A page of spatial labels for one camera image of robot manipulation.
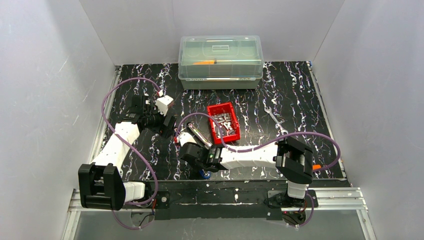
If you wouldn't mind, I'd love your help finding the blue stapler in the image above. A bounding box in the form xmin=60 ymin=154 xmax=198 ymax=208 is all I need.
xmin=198 ymin=169 xmax=212 ymax=180

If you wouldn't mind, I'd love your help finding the black silver stapler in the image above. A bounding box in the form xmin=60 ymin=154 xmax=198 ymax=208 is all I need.
xmin=187 ymin=122 xmax=213 ymax=149

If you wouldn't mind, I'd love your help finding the red plastic bin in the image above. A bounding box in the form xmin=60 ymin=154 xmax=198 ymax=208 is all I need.
xmin=207 ymin=102 xmax=241 ymax=145

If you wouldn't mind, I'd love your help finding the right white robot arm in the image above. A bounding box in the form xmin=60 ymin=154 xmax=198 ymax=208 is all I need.
xmin=178 ymin=137 xmax=313 ymax=199

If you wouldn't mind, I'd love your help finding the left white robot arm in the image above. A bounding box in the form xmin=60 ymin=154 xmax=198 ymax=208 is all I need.
xmin=78 ymin=95 xmax=176 ymax=211

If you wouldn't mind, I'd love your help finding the pile of staple strips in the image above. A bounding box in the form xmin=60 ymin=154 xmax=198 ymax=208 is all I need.
xmin=212 ymin=113 xmax=236 ymax=138

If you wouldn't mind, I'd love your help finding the orange tool inside box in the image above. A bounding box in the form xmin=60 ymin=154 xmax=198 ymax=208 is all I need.
xmin=193 ymin=59 xmax=217 ymax=65

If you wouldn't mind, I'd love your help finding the clear plastic storage box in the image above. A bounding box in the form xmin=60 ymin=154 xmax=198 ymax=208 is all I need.
xmin=178 ymin=35 xmax=264 ymax=90

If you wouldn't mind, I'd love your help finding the silver open-end wrench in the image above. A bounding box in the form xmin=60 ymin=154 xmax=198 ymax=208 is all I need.
xmin=264 ymin=106 xmax=289 ymax=135

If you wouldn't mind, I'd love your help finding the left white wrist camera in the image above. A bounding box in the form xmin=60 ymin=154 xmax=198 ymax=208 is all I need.
xmin=155 ymin=90 xmax=174 ymax=116

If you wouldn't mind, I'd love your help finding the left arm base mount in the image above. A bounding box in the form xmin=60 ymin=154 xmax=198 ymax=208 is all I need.
xmin=132 ymin=189 xmax=171 ymax=210

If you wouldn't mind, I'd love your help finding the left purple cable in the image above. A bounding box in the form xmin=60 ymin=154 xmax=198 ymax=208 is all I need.
xmin=100 ymin=77 xmax=165 ymax=231

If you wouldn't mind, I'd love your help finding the purple cable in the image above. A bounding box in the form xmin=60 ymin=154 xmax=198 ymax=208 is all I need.
xmin=100 ymin=77 xmax=165 ymax=231
xmin=175 ymin=112 xmax=342 ymax=229

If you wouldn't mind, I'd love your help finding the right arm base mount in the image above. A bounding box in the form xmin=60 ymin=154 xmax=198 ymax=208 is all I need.
xmin=263 ymin=189 xmax=319 ymax=210

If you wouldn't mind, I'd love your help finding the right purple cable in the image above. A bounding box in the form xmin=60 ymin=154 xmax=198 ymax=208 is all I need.
xmin=175 ymin=112 xmax=342 ymax=229

